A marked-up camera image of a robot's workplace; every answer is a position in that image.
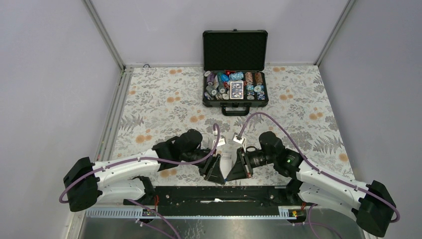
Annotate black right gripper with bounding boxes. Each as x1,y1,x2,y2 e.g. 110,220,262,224
226,147,276,181

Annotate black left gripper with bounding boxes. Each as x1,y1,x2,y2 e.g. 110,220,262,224
182,147,225,185

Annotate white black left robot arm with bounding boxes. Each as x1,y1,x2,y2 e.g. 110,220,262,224
59,129,225,212

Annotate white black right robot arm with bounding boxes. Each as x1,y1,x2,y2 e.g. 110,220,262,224
226,131,396,238

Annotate playing card deck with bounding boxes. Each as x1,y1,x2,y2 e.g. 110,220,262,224
229,81,244,100

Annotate floral patterned table mat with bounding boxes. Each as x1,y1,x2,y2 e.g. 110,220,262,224
111,66,354,179

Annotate black poker chip case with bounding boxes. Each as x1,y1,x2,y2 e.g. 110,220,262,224
202,29,269,116

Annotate black mounting base rail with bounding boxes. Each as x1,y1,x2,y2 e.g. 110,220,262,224
136,186,305,209

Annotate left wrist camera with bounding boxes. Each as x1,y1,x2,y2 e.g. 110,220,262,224
212,136,226,147

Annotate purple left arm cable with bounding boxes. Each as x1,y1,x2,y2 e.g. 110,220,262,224
58,123,221,205

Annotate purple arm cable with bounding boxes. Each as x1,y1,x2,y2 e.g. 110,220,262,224
58,123,221,205
237,112,401,223

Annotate aluminium frame rail left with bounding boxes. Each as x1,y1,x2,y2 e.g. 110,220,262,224
63,65,134,239

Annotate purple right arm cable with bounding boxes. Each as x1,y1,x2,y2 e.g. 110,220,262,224
237,112,401,223

